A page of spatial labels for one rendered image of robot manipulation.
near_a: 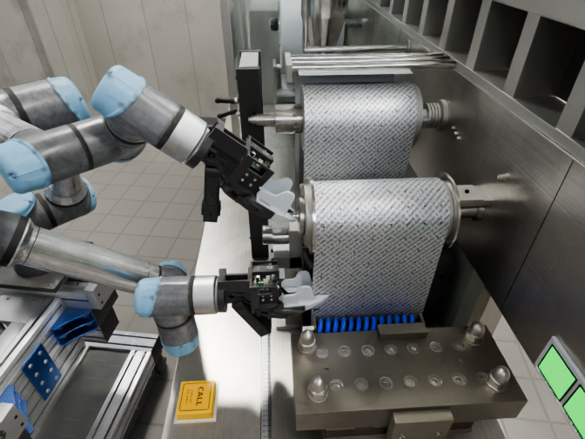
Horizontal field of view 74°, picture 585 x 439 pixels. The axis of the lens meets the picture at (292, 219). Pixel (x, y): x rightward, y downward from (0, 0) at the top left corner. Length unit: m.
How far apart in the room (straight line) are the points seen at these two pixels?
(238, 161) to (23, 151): 0.29
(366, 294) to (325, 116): 0.37
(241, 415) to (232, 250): 0.50
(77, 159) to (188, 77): 3.63
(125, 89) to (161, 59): 3.70
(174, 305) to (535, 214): 0.62
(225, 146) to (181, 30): 3.56
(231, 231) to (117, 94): 0.75
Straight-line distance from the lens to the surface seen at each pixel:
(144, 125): 0.60
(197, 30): 4.10
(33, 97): 1.03
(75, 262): 0.86
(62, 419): 1.85
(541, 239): 0.68
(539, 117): 0.69
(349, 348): 0.80
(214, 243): 1.22
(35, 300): 1.51
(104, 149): 0.67
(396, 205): 0.69
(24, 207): 1.34
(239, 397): 0.89
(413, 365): 0.80
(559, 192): 0.64
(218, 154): 0.63
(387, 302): 0.83
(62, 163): 0.66
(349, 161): 0.88
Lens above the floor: 1.68
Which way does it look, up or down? 37 degrees down
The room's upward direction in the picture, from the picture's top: straight up
